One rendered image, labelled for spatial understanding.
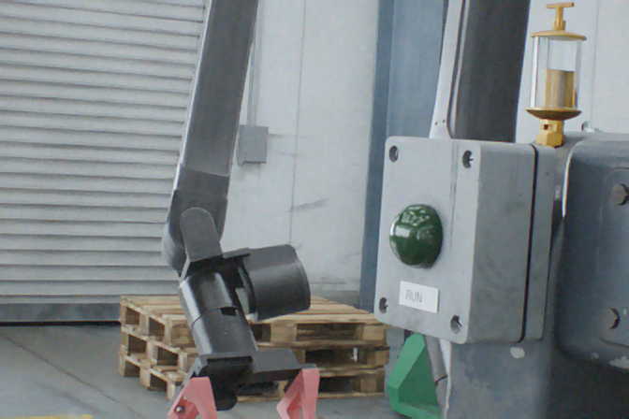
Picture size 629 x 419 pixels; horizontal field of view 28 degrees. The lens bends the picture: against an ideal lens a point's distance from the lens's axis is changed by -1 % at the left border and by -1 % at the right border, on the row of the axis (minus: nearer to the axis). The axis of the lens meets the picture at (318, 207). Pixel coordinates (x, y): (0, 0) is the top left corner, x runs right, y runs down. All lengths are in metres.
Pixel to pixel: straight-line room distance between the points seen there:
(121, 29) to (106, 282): 1.71
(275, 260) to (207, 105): 0.18
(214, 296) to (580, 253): 0.72
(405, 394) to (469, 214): 5.66
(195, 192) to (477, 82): 0.45
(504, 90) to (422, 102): 8.30
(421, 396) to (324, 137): 3.48
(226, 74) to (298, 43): 7.84
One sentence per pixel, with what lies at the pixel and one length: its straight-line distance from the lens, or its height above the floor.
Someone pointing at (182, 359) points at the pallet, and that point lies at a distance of 6.19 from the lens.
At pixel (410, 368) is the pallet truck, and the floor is 0.25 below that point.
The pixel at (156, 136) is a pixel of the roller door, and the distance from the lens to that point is 8.63.
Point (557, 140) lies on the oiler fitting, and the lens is 0.63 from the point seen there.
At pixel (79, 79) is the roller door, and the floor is 1.64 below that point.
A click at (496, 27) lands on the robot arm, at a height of 1.42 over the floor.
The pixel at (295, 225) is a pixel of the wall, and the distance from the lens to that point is 9.23.
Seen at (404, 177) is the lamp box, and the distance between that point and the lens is 0.59.
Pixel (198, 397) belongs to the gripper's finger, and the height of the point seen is 1.08.
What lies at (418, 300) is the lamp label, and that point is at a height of 1.26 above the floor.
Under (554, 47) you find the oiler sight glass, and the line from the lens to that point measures 0.63.
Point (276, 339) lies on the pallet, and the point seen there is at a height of 0.33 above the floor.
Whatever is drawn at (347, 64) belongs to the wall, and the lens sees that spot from 9.41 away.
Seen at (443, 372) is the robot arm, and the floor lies 1.17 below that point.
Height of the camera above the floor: 1.33
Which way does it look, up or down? 3 degrees down
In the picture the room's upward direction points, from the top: 4 degrees clockwise
